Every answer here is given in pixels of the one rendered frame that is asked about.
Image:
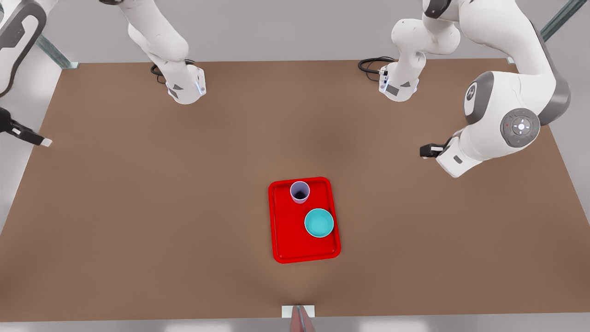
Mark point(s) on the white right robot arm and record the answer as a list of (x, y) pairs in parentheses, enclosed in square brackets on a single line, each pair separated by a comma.
[(156, 41)]

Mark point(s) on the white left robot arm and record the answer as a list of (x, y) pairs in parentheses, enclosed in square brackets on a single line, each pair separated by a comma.
[(502, 55)]

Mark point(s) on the teal bowl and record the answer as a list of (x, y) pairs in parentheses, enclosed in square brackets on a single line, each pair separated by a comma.
[(319, 223)]

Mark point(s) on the pale lilac cup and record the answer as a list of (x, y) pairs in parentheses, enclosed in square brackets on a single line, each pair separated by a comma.
[(299, 191)]

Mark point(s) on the red plastic tray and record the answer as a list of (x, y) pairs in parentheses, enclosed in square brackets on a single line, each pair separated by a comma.
[(290, 235)]

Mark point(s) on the silver frame post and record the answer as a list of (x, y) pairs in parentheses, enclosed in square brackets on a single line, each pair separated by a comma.
[(557, 18), (55, 53), (299, 318)]

